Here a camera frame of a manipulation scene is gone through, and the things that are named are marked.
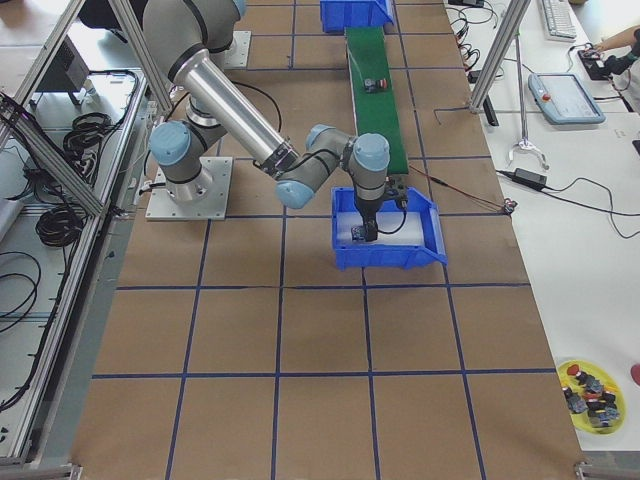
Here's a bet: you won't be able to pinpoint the grey teach pendant tablet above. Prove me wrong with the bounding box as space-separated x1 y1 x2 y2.
527 73 606 125

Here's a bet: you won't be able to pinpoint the right aluminium frame post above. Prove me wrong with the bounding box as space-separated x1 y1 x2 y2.
469 0 530 113

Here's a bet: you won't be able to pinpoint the white keyboard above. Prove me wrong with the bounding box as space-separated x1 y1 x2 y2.
537 0 577 42

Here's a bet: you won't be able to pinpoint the blue empty destination bin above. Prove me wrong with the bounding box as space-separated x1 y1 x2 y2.
332 187 448 270

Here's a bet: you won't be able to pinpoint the yellow plate of spare buttons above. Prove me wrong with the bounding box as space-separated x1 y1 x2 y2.
556 359 626 435

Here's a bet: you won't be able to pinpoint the yellow push button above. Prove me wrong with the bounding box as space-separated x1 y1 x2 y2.
351 225 367 242

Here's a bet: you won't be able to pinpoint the white foam pad destination bin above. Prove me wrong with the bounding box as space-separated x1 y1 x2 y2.
333 211 424 246

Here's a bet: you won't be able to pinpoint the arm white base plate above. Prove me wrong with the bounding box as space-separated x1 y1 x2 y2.
223 30 252 70
146 156 233 221

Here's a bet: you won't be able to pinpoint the coiled black cables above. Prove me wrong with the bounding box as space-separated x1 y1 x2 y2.
34 112 114 249

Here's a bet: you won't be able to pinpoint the red push button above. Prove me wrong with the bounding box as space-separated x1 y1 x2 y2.
363 78 389 94

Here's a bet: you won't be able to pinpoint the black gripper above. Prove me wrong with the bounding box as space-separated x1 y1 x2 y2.
353 174 408 242

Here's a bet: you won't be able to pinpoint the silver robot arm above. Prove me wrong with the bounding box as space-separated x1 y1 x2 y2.
142 1 391 242

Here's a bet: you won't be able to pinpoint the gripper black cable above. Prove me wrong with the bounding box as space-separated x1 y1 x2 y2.
377 202 409 236

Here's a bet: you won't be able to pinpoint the red and black wires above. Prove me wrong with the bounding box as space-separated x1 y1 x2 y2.
407 164 516 216

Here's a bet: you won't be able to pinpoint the green conveyor belt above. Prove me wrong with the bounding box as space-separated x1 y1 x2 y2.
345 27 409 175

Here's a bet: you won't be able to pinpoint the black power brick on desk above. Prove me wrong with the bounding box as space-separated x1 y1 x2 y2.
513 168 547 191

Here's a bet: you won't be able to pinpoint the person forearm at desk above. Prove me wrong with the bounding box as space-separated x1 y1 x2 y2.
594 25 639 52

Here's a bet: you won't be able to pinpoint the left aluminium frame rail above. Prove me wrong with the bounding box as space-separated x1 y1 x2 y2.
1 1 170 479

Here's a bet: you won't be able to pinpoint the blue bin with buttons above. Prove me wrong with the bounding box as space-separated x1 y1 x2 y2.
320 0 394 33

